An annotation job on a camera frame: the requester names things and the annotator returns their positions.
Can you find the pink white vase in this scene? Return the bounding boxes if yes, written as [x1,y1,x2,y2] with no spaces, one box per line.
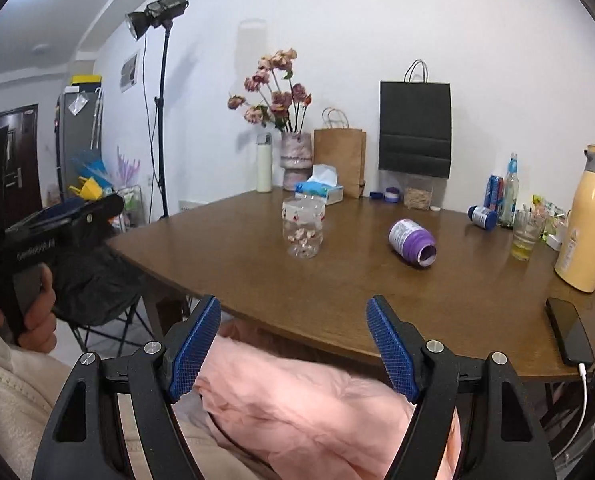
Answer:
[280,131,313,192]

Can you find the white charging cable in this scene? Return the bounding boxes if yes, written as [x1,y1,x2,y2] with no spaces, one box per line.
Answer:
[551,361,592,462]

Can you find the white wire rack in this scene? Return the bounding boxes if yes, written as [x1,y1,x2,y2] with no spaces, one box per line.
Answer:
[112,185,147,232]

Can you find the person's left forearm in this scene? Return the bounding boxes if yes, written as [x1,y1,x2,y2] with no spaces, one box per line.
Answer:
[0,305,76,480]

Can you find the yellow thermos jug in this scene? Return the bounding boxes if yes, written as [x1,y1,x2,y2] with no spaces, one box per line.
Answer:
[553,143,595,294]

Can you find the dark brown door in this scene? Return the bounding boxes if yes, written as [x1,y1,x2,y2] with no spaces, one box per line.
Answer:
[0,104,44,217]

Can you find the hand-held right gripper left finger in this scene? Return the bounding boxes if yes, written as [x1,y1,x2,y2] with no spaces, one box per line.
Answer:
[30,294,223,480]

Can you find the pink pants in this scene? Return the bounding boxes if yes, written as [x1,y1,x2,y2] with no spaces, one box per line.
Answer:
[172,319,463,480]

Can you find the glass with yellow liquid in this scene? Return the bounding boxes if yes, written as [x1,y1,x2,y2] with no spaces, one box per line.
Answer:
[510,208,543,262]

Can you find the clear glass bottle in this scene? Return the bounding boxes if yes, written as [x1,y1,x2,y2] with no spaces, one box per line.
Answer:
[499,152,521,229]

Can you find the brown paper bag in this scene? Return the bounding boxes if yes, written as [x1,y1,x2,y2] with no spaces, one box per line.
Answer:
[313,107,367,200]

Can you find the snack packets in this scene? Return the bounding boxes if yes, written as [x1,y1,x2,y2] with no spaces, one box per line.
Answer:
[529,194,571,249]

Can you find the black folding chair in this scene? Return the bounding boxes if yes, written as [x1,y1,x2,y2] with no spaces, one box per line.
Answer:
[52,240,151,358]

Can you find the clear floral cup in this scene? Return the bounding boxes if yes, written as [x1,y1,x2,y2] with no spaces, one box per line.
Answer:
[282,196,326,260]

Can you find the grey refrigerator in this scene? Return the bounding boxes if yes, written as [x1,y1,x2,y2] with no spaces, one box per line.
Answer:
[54,86,103,202]

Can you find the blue tissue box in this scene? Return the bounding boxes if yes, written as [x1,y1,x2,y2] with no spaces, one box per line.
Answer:
[294,164,345,206]

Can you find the person's left hand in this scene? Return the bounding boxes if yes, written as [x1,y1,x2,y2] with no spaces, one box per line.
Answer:
[19,262,58,353]

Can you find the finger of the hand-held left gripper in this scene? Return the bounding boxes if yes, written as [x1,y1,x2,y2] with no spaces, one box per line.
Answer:
[38,193,126,233]

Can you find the purple bottle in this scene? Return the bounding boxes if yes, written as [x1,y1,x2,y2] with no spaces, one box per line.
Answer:
[389,218,437,267]

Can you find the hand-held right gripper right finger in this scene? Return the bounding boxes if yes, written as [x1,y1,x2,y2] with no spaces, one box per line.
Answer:
[365,294,561,480]

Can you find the white thermos bottle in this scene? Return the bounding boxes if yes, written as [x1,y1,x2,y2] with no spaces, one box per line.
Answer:
[256,133,274,194]

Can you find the clear grain container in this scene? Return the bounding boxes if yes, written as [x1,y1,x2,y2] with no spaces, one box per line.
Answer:
[403,173,435,210]

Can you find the blue drink can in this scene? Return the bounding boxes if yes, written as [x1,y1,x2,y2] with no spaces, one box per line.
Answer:
[484,174,505,211]

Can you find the black smartphone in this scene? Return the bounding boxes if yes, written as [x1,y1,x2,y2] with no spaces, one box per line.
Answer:
[545,297,595,367]

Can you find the studio light on stand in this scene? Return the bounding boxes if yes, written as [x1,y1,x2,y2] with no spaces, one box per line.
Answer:
[126,0,189,221]

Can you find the dried pink flowers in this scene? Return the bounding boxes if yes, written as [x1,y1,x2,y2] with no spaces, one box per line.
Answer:
[227,48,313,134]

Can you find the black paper bag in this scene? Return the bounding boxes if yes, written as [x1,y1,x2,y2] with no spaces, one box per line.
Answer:
[378,59,453,180]

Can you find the wall poster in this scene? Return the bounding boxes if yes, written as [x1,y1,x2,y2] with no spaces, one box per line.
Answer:
[120,51,141,93]

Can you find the small blue bottle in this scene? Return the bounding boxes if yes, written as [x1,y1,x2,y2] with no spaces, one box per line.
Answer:
[467,204,499,232]

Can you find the blue and yellow toys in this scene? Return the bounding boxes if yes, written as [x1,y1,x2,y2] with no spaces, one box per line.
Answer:
[68,156,116,202]

